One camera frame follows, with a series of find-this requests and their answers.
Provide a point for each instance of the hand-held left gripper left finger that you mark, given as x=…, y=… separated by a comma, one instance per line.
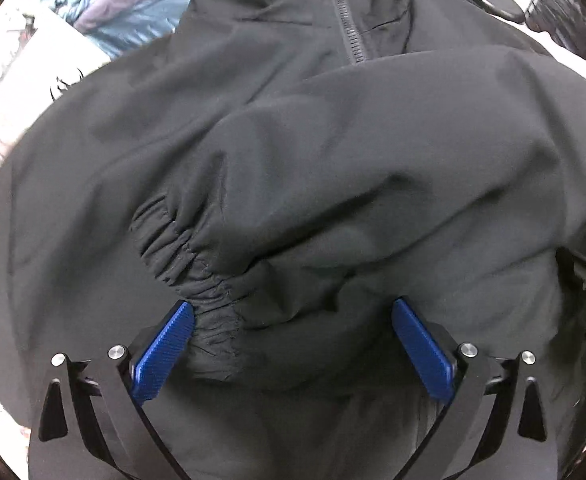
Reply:
x=165, y=350

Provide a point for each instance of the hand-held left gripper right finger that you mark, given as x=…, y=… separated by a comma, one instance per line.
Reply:
x=420, y=350

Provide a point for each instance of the black jacket with white print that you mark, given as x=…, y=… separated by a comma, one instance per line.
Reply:
x=323, y=160

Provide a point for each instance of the black round stool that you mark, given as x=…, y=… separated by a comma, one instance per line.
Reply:
x=498, y=7

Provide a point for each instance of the white machine with screen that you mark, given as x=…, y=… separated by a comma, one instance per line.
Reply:
x=23, y=75

